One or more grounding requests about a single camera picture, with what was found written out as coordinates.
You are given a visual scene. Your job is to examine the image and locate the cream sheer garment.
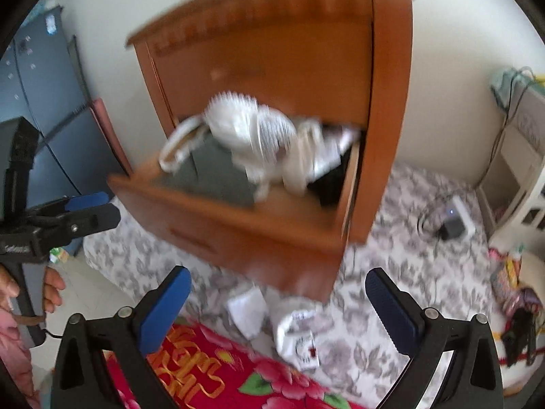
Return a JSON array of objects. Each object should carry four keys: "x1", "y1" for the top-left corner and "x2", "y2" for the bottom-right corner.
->
[{"x1": 281, "y1": 119, "x2": 360, "y2": 196}]

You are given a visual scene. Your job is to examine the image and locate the red floral blanket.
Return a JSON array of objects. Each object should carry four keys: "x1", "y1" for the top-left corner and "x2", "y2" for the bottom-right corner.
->
[{"x1": 103, "y1": 320, "x2": 355, "y2": 409}]

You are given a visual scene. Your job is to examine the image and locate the person's left hand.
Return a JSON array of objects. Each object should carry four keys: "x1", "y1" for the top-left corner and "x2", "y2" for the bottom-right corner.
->
[{"x1": 0, "y1": 267, "x2": 66, "y2": 314}]

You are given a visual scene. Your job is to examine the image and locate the white sock with red print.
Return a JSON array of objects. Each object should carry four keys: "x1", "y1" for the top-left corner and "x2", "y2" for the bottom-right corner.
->
[{"x1": 269, "y1": 297, "x2": 334, "y2": 371}]

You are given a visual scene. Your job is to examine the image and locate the teal cloth on shelf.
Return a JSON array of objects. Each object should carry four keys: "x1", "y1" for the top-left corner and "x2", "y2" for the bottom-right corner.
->
[{"x1": 489, "y1": 66, "x2": 533, "y2": 113}]

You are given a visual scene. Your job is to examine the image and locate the pile of colourful toys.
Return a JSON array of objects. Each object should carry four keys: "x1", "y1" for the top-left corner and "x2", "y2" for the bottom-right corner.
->
[{"x1": 489, "y1": 246, "x2": 544, "y2": 367}]

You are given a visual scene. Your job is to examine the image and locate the white power strip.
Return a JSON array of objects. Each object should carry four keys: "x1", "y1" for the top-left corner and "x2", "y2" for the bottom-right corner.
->
[{"x1": 448, "y1": 195, "x2": 477, "y2": 238}]

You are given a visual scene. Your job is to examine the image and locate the black charger cable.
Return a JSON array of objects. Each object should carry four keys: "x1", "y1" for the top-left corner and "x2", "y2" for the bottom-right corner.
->
[{"x1": 417, "y1": 67, "x2": 533, "y2": 239}]

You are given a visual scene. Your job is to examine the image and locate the white cloth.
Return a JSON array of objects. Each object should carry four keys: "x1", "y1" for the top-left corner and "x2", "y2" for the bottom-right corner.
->
[{"x1": 226, "y1": 286, "x2": 269, "y2": 340}]

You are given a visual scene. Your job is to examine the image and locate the black lace garment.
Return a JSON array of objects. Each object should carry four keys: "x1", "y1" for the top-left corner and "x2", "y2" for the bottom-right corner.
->
[{"x1": 307, "y1": 126, "x2": 360, "y2": 207}]

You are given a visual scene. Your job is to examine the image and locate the dark blue refrigerator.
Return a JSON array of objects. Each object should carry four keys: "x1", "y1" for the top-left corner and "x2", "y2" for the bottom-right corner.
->
[{"x1": 0, "y1": 5, "x2": 131, "y2": 257}]

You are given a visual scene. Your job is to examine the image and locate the black charger plug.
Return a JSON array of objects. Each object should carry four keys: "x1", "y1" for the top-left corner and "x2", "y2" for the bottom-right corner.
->
[{"x1": 437, "y1": 217, "x2": 467, "y2": 241}]

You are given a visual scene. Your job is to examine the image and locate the white cutout shelf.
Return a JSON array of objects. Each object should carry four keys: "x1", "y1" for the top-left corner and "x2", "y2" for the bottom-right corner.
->
[{"x1": 476, "y1": 82, "x2": 544, "y2": 258}]

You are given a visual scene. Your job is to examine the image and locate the pink sleeve forearm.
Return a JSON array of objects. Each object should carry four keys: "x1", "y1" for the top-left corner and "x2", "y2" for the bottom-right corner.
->
[{"x1": 1, "y1": 309, "x2": 34, "y2": 398}]

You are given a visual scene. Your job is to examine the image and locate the wooden drawer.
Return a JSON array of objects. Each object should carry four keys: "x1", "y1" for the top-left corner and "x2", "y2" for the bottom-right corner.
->
[
  {"x1": 108, "y1": 143, "x2": 360, "y2": 303},
  {"x1": 154, "y1": 21, "x2": 371, "y2": 127}
]

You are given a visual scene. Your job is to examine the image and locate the white lace bra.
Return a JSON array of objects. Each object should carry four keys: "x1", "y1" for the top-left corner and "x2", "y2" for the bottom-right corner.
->
[{"x1": 158, "y1": 90, "x2": 299, "y2": 201}]

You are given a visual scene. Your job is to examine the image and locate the pink rolled mat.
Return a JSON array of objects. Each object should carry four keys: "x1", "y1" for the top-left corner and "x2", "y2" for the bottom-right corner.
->
[{"x1": 91, "y1": 98, "x2": 133, "y2": 176}]

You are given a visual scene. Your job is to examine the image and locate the wooden nightstand cabinet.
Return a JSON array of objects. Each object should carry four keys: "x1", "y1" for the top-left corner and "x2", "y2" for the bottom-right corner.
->
[{"x1": 125, "y1": 0, "x2": 420, "y2": 246}]

